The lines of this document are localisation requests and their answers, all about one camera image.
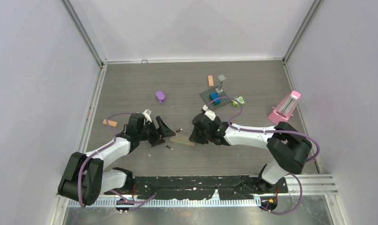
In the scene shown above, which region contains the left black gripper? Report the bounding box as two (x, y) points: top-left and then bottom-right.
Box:
(137, 116), (174, 147)

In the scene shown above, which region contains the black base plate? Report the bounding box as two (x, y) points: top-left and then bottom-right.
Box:
(115, 175), (288, 200)

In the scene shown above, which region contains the beige remote control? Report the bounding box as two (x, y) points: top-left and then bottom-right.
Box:
(169, 133), (195, 147)

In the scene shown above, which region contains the green owl toy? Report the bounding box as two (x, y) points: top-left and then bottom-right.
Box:
(232, 96), (246, 107)

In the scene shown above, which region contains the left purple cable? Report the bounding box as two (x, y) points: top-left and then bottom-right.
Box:
(77, 112), (157, 213)

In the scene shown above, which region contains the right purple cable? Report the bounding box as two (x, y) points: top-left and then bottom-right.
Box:
(206, 96), (320, 217)

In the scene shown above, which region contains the purple cable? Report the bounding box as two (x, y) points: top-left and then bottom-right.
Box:
(206, 96), (320, 217)
(77, 112), (157, 213)

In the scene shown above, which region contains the pink metronome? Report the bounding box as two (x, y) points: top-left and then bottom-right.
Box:
(267, 91), (301, 125)

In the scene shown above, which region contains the grey lego tower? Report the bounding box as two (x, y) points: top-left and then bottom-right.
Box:
(215, 75), (226, 93)

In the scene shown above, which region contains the blue lego brick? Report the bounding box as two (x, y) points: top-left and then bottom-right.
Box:
(209, 92), (221, 105)

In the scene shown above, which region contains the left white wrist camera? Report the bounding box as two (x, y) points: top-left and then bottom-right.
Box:
(142, 109), (152, 122)

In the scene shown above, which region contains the grey lego baseplate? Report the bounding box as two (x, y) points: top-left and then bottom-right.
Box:
(200, 87), (232, 111)

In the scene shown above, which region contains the purple plastic toy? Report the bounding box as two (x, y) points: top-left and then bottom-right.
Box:
(156, 90), (166, 103)

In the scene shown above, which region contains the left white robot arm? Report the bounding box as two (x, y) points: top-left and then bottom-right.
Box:
(58, 109), (176, 208)

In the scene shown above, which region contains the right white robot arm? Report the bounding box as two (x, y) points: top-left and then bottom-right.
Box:
(189, 113), (312, 193)

